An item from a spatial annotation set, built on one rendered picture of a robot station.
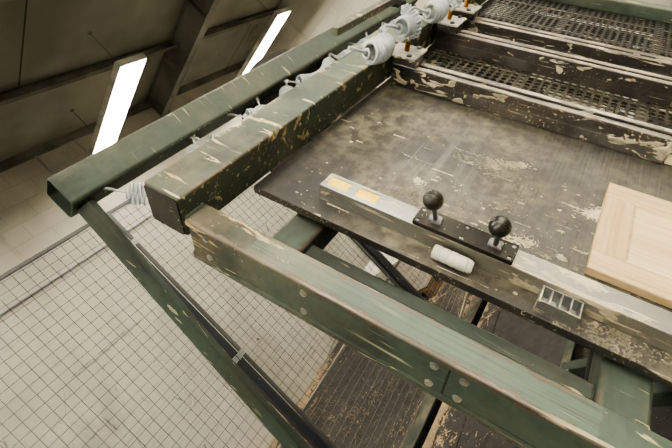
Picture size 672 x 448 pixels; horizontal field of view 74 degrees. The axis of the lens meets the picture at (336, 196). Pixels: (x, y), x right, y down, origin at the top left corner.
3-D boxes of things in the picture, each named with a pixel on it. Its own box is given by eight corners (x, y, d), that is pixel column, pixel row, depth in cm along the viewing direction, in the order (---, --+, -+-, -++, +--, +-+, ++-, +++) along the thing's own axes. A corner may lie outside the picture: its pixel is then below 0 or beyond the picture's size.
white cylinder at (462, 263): (428, 260, 87) (468, 278, 84) (431, 250, 85) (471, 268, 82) (434, 251, 89) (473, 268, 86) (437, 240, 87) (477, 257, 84)
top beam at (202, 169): (187, 238, 89) (177, 200, 83) (152, 219, 93) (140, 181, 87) (504, -13, 234) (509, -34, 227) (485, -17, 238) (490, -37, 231)
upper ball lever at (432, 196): (440, 234, 88) (438, 209, 76) (423, 226, 90) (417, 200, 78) (448, 217, 89) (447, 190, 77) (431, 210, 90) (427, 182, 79)
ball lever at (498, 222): (500, 259, 83) (508, 237, 71) (481, 251, 85) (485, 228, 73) (508, 242, 84) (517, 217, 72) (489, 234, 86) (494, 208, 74)
